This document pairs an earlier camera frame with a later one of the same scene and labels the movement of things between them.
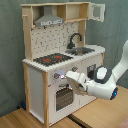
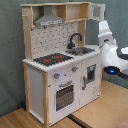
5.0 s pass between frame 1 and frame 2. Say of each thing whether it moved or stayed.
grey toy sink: stayed
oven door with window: stayed
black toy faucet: stayed
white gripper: moved
